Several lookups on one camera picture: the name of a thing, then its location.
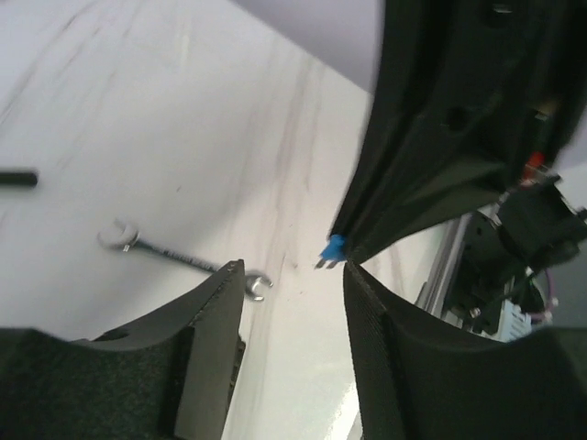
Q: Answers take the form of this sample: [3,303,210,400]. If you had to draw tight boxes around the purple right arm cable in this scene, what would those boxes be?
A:
[526,269,559,325]

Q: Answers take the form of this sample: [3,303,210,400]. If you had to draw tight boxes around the small chrome combination wrench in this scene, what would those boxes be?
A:
[97,219,273,302]

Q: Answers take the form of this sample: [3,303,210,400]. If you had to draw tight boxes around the claw hammer black handle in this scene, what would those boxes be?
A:
[0,169,39,188]

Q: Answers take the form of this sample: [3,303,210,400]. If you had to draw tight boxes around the blue blade fuse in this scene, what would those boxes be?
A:
[315,235,346,270]

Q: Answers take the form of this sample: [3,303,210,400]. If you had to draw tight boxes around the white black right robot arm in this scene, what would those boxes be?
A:
[330,1,586,288]

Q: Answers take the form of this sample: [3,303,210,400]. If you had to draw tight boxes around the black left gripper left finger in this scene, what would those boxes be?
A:
[1,260,245,439]

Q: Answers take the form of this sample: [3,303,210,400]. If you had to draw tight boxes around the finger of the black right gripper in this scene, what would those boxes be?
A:
[329,0,510,263]

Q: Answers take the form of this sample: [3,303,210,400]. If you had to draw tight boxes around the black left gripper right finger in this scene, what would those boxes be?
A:
[343,262,586,439]

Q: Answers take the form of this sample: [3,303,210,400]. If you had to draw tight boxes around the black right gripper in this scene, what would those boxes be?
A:
[414,1,586,183]

